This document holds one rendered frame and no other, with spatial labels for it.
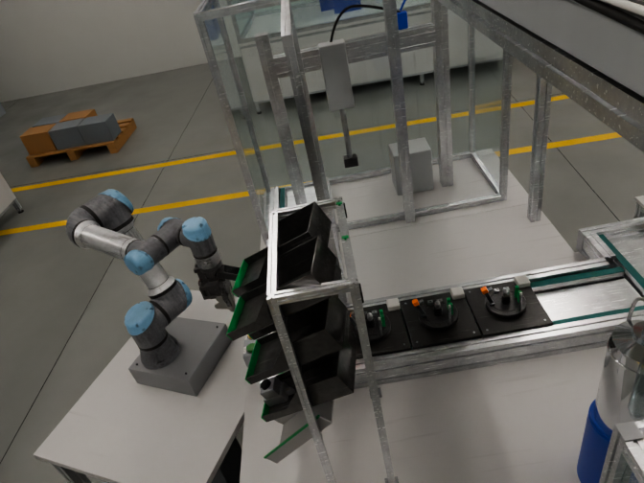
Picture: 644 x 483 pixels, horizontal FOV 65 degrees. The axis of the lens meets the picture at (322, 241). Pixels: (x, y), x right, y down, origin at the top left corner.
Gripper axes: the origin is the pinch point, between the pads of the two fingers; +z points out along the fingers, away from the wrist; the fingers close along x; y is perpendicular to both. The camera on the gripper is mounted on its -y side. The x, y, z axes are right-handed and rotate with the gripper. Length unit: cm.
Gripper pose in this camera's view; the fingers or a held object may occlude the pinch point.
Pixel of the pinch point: (234, 308)
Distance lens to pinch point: 171.4
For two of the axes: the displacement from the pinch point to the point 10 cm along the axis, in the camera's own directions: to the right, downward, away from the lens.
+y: -9.8, 1.8, 0.5
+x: 0.6, 5.8, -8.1
